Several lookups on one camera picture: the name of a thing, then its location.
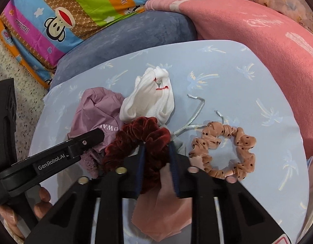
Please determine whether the peach dotted scrunchie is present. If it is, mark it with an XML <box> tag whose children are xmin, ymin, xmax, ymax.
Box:
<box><xmin>188</xmin><ymin>121</ymin><xmax>256</xmax><ymax>181</ymax></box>

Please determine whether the light blue printed tablecloth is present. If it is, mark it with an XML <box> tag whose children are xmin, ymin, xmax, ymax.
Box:
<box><xmin>28</xmin><ymin>39</ymin><xmax>311</xmax><ymax>244</ymax></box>

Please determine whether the pink blanket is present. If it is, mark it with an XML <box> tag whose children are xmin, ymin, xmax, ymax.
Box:
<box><xmin>145</xmin><ymin>0</ymin><xmax>313</xmax><ymax>158</ymax></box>

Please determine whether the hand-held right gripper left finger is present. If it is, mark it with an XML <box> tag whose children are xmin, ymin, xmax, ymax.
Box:
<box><xmin>24</xmin><ymin>144</ymin><xmax>147</xmax><ymax>244</ymax></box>

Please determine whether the colourful monkey print pillow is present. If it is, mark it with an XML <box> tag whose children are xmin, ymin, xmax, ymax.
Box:
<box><xmin>0</xmin><ymin>0</ymin><xmax>198</xmax><ymax>89</ymax></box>

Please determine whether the mauve cloth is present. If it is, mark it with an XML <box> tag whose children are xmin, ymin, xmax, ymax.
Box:
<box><xmin>67</xmin><ymin>86</ymin><xmax>126</xmax><ymax>180</ymax></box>

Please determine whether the blue-grey cushion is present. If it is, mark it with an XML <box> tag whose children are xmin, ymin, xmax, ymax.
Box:
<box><xmin>52</xmin><ymin>10</ymin><xmax>198</xmax><ymax>92</ymax></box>

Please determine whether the person's left hand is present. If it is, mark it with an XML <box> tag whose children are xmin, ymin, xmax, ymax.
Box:
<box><xmin>0</xmin><ymin>185</ymin><xmax>53</xmax><ymax>237</ymax></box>

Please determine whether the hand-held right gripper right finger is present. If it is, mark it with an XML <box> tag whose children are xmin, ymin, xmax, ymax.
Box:
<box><xmin>169</xmin><ymin>142</ymin><xmax>294</xmax><ymax>244</ymax></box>

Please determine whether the dark red velvet scrunchie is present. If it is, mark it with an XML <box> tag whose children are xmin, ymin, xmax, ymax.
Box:
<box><xmin>103</xmin><ymin>116</ymin><xmax>171</xmax><ymax>194</ymax></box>

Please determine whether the grey cloth with silver cords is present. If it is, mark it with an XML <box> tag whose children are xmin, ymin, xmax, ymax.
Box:
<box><xmin>170</xmin><ymin>94</ymin><xmax>225</xmax><ymax>156</ymax></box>

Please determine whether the salmon fabric piece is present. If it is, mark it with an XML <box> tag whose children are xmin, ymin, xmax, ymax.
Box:
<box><xmin>131</xmin><ymin>155</ymin><xmax>205</xmax><ymax>242</ymax></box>

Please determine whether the white knit glove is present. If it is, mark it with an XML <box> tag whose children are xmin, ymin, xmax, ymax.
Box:
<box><xmin>119</xmin><ymin>65</ymin><xmax>175</xmax><ymax>128</ymax></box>

